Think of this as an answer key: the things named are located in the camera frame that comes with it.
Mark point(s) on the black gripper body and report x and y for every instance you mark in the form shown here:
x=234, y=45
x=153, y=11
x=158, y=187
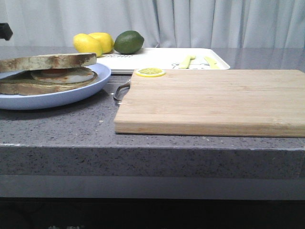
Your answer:
x=5, y=31

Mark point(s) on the bread slice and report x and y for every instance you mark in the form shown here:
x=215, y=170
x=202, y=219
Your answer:
x=23, y=84
x=49, y=61

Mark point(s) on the light blue round plate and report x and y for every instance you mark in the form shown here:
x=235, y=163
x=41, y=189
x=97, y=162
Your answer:
x=32, y=102

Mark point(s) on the fried egg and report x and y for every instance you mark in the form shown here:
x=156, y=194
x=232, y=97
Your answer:
x=71, y=75

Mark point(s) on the white rectangular tray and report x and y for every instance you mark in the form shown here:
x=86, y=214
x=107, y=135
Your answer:
x=163, y=58

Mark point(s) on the white curtain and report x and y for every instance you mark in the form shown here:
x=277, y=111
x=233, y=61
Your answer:
x=162, y=23

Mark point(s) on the yellow lemon front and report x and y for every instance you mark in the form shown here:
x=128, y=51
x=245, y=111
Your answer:
x=84, y=43

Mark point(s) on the yellow lemon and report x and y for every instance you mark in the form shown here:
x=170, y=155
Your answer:
x=84, y=43
x=105, y=39

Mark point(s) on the yellow lemon rear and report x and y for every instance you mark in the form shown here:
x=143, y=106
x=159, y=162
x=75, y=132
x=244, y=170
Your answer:
x=105, y=39

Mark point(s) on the green lime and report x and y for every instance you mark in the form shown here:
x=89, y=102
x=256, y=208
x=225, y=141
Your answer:
x=128, y=42

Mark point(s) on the lemon slice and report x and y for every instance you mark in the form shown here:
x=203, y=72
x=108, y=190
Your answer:
x=150, y=72

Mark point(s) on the yellow-green plastic fork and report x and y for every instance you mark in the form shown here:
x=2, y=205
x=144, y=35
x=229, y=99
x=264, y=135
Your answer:
x=186, y=62

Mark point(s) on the yellow-green plastic knife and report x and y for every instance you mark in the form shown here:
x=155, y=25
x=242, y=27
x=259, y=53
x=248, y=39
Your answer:
x=212, y=62

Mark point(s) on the wooden cutting board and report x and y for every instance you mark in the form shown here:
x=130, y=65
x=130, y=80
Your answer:
x=215, y=102

